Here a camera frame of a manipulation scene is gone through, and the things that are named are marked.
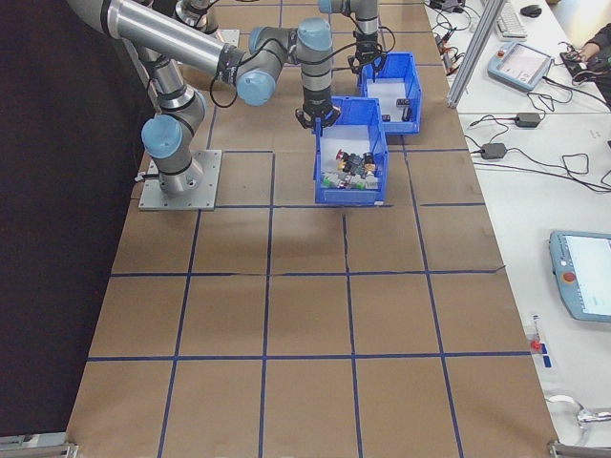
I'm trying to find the blue bin with capacitors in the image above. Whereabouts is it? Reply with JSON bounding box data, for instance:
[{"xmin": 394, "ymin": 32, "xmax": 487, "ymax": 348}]
[{"xmin": 357, "ymin": 51, "xmax": 423, "ymax": 137}]

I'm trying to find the blue bin with push buttons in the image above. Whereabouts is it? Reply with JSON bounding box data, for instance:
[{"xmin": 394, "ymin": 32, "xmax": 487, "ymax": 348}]
[{"xmin": 312, "ymin": 95, "xmax": 389, "ymax": 207}]

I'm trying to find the person dark sleeved forearm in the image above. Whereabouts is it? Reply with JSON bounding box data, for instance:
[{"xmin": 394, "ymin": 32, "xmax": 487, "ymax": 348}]
[{"xmin": 590, "ymin": 18, "xmax": 611, "ymax": 52}]

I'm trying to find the white keyboard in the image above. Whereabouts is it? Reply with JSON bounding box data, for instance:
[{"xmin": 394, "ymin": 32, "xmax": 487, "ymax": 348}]
[{"xmin": 495, "ymin": 2, "xmax": 529, "ymax": 39}]

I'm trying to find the light blue teach pendant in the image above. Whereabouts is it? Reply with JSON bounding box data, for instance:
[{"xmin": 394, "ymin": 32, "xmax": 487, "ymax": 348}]
[
  {"xmin": 548, "ymin": 229, "xmax": 611, "ymax": 324},
  {"xmin": 487, "ymin": 41, "xmax": 555, "ymax": 93}
]

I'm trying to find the black electronics board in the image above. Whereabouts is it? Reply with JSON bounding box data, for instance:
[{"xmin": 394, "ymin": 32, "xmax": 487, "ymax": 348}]
[{"xmin": 558, "ymin": 50, "xmax": 596, "ymax": 75}]

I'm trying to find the white side table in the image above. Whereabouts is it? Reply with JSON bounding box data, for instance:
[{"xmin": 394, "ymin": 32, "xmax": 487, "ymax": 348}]
[{"xmin": 424, "ymin": 0, "xmax": 611, "ymax": 458}]

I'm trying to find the small red capped clear strip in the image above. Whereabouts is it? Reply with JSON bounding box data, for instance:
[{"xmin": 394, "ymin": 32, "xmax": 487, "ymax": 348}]
[{"xmin": 528, "ymin": 313, "xmax": 546, "ymax": 355}]

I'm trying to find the aluminium post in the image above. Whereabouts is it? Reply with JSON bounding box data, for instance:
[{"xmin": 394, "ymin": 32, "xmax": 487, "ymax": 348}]
[{"xmin": 447, "ymin": 0, "xmax": 508, "ymax": 109}]

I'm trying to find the black adapter cable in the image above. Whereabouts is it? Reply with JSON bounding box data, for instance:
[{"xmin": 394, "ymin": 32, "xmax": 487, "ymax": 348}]
[
  {"xmin": 463, "ymin": 135, "xmax": 611, "ymax": 193},
  {"xmin": 469, "ymin": 114, "xmax": 519, "ymax": 139}
]

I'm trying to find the black pendant cable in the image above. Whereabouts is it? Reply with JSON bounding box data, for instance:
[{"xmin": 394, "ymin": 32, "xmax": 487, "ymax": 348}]
[{"xmin": 526, "ymin": 75, "xmax": 611, "ymax": 114}]

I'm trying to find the black frame cover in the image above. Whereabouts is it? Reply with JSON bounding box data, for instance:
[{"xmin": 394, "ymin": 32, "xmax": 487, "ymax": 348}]
[{"xmin": 0, "ymin": 0, "xmax": 161, "ymax": 440}]

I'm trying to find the metal corner bracket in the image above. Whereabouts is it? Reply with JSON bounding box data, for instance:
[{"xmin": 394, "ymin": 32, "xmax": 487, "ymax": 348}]
[{"xmin": 0, "ymin": 431, "xmax": 80, "ymax": 458}]

